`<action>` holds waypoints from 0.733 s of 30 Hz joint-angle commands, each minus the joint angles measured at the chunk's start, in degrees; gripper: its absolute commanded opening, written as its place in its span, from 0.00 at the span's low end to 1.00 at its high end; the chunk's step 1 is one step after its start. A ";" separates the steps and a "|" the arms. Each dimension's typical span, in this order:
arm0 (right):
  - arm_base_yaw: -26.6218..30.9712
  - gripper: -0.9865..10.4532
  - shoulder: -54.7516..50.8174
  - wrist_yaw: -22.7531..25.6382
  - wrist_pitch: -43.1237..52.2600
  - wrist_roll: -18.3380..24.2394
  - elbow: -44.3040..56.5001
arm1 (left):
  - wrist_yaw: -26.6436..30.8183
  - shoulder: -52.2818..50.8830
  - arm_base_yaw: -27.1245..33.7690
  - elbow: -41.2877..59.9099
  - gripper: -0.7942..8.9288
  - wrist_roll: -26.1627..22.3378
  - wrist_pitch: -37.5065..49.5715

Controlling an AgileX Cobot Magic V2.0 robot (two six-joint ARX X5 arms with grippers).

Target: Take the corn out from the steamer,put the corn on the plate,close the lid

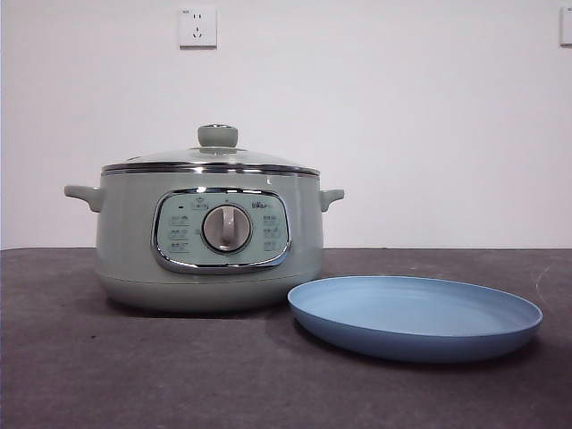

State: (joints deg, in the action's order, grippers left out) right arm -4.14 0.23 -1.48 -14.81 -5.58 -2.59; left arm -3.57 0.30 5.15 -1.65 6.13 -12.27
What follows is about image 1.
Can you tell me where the white wall power socket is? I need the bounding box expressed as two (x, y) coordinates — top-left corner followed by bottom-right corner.
(179, 7), (218, 50)

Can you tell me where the blue round plate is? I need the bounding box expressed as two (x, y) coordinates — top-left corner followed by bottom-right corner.
(287, 275), (544, 363)

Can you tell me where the glass lid with green knob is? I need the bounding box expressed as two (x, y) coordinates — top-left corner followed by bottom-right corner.
(101, 124), (319, 176)

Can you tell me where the white wall switch plate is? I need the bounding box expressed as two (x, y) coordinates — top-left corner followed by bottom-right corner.
(559, 7), (572, 47)

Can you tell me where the pale green electric steamer pot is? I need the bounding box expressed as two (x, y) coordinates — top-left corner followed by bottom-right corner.
(63, 167), (345, 313)

